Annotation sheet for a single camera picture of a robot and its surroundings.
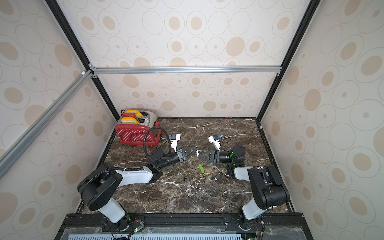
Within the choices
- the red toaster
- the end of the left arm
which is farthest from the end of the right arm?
the red toaster

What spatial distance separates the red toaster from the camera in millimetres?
939

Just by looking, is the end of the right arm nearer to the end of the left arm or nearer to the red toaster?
the end of the left arm
